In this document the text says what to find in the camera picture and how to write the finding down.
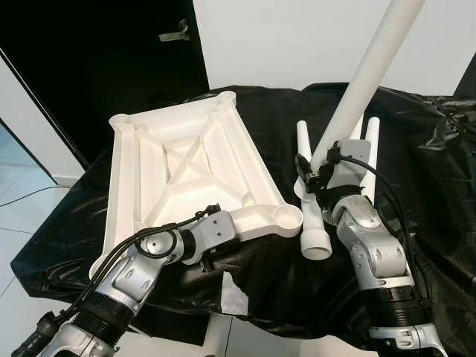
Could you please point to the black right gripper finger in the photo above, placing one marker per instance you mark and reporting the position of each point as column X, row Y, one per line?
column 305, row 169

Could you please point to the white plastic table leg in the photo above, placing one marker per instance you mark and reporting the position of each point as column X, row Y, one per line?
column 364, row 67
column 357, row 132
column 371, row 149
column 318, row 238

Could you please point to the white plastic table top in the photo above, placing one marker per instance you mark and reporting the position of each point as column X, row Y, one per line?
column 186, row 160

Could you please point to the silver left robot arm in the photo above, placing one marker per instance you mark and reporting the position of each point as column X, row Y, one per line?
column 130, row 282

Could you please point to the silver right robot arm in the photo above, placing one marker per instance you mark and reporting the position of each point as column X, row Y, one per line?
column 375, row 256

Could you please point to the black table cloth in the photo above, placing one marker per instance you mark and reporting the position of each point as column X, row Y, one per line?
column 424, row 223

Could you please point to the black door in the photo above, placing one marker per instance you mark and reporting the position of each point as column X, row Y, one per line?
column 89, row 67

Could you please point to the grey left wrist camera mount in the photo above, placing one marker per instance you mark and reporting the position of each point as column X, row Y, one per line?
column 221, row 229

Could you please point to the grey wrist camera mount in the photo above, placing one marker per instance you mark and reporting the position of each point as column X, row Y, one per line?
column 221, row 229
column 351, row 165

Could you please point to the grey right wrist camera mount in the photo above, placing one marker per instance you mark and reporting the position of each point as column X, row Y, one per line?
column 351, row 165

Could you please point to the white table pedestal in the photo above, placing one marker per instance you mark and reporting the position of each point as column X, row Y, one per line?
column 216, row 338

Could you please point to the dark grey frame post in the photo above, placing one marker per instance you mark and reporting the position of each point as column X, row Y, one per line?
column 468, row 82

